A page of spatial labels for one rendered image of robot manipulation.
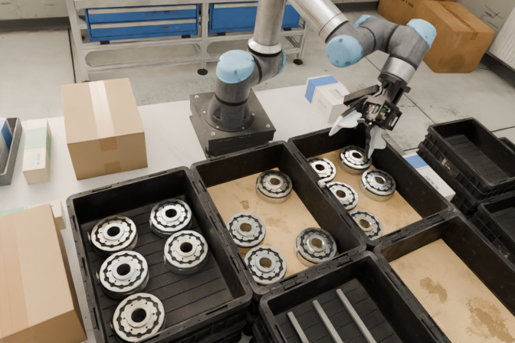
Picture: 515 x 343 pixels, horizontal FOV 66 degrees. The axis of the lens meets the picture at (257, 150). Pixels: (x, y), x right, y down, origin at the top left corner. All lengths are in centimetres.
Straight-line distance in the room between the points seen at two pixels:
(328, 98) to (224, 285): 93
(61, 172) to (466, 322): 121
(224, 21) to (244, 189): 198
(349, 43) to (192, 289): 66
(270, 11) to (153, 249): 77
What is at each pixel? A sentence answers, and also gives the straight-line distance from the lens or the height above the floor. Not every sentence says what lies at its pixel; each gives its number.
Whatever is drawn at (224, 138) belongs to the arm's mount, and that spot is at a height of 79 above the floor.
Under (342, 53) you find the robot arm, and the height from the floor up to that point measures 125.
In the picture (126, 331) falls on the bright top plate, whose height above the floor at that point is 86.
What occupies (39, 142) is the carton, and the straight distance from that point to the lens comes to 144.
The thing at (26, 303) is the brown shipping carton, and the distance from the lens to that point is 97.
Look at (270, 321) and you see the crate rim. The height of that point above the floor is 93.
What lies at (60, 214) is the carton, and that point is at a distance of 121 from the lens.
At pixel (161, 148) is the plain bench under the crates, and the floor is 70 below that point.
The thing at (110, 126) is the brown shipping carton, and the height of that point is 86.
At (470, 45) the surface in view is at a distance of 388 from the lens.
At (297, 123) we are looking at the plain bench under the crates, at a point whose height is 70.
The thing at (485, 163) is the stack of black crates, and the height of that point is 49.
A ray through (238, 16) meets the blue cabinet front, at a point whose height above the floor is 44.
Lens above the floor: 168
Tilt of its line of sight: 43 degrees down
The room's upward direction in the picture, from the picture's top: 10 degrees clockwise
